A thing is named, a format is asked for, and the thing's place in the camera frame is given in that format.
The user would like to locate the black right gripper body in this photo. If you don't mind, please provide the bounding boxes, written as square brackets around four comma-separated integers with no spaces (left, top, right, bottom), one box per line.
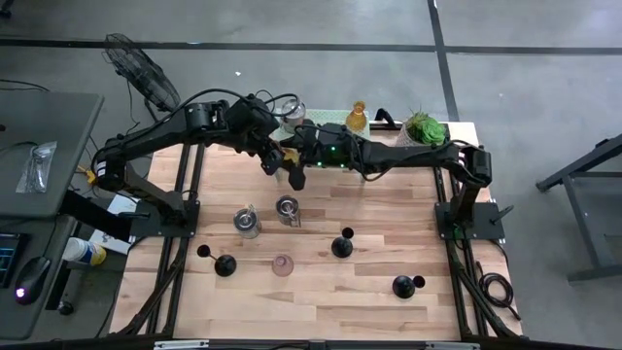
[291,123,363,169]

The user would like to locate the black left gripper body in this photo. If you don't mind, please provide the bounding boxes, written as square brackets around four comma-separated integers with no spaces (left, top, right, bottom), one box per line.
[225,94,283,152]

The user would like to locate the silver tin candle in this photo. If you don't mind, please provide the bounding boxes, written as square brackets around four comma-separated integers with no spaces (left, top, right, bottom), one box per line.
[279,96,308,135]

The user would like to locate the tin candle with brown label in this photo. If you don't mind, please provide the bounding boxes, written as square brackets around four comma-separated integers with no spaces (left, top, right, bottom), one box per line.
[274,194,302,228]

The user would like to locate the tin candle with green label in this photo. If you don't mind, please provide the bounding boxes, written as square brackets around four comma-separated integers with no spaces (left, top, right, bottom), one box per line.
[232,203,263,240]

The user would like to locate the pink glass candle holder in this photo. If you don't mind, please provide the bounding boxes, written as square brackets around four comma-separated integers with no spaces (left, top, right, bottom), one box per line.
[270,254,295,279]

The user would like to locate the green metal mesh shelf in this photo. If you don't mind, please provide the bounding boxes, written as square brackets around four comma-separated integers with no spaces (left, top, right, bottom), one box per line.
[269,107,373,184]

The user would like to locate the black table clamp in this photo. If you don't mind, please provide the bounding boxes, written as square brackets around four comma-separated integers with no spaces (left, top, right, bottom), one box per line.
[373,107,398,130]

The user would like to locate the black metal candlestick holder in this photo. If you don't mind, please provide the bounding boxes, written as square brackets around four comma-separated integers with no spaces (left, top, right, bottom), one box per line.
[330,226,356,260]
[391,274,427,300]
[196,244,238,278]

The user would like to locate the potted succulent in patterned pot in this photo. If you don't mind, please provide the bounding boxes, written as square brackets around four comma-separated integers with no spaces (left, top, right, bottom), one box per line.
[396,110,448,148]

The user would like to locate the black floor fan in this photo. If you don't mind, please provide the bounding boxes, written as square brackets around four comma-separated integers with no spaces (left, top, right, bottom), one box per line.
[100,32,191,125]

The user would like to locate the white paper sheet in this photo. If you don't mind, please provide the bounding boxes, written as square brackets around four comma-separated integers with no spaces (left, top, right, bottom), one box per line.
[88,193,143,257]

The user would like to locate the gray side desk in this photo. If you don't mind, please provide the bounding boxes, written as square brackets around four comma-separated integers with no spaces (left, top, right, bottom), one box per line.
[0,89,105,341]

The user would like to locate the silver metal bar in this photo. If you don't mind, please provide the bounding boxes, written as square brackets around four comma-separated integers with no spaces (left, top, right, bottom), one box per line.
[153,339,210,350]
[425,341,482,350]

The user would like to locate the white wipes canister yellow lid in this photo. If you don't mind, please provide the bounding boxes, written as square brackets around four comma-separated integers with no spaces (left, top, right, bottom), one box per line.
[61,236,108,267]

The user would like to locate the clear plastic bag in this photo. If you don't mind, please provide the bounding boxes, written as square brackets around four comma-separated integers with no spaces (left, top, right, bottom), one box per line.
[15,140,58,194]

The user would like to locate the black metal stand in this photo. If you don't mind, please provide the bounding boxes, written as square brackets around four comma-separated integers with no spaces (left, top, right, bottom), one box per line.
[534,133,622,283]

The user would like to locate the black computer mouse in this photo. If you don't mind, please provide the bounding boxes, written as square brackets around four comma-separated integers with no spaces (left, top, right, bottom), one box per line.
[14,256,52,306]

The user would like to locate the black floor cable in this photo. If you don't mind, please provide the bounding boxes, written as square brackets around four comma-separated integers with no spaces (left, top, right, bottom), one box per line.
[0,78,50,93]
[77,80,161,195]

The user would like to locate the black aluminium table frame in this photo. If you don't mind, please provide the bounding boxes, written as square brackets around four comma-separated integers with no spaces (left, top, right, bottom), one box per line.
[114,120,524,339]

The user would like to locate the black table edge rail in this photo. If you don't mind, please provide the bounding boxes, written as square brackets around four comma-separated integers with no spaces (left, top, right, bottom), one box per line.
[109,332,529,350]

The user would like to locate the coiled black cable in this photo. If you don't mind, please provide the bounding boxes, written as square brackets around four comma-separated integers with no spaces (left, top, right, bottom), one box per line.
[475,262,522,322]

